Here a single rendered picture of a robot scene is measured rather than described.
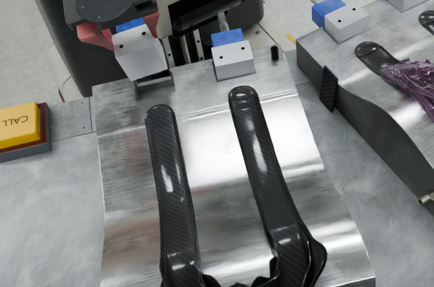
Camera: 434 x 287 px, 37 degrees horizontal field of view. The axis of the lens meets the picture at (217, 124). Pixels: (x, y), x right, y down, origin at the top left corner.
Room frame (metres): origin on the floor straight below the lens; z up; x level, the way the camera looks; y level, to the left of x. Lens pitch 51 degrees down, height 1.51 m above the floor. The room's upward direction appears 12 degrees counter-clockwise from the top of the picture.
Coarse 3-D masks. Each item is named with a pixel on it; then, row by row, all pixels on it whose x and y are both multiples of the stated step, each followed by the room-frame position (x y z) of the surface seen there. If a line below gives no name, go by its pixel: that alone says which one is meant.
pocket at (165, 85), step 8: (152, 80) 0.62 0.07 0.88; (160, 80) 0.62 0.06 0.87; (168, 80) 0.61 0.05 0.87; (136, 88) 0.61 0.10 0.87; (144, 88) 0.61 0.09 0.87; (152, 88) 0.61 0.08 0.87; (160, 88) 0.61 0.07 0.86; (168, 88) 0.61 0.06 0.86; (136, 96) 0.59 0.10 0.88; (144, 96) 0.60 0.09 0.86; (152, 96) 0.60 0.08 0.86
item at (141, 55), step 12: (132, 24) 0.63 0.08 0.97; (144, 24) 0.62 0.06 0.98; (120, 36) 0.60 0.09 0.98; (132, 36) 0.59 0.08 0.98; (144, 36) 0.59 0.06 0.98; (120, 48) 0.58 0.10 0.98; (132, 48) 0.58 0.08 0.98; (144, 48) 0.57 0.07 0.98; (156, 48) 0.57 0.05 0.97; (120, 60) 0.57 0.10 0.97; (132, 60) 0.57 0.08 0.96; (144, 60) 0.57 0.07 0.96; (156, 60) 0.58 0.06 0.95; (132, 72) 0.58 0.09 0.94; (144, 72) 0.58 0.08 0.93; (156, 72) 0.58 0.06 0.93
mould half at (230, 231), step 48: (96, 96) 0.60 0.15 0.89; (192, 96) 0.56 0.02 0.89; (288, 96) 0.53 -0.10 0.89; (144, 144) 0.50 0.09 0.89; (192, 144) 0.49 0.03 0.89; (288, 144) 0.46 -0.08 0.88; (144, 192) 0.44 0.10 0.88; (192, 192) 0.42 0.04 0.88; (240, 192) 0.41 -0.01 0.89; (336, 192) 0.37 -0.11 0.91; (144, 240) 0.36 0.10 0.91; (240, 240) 0.32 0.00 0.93; (336, 240) 0.30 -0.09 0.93
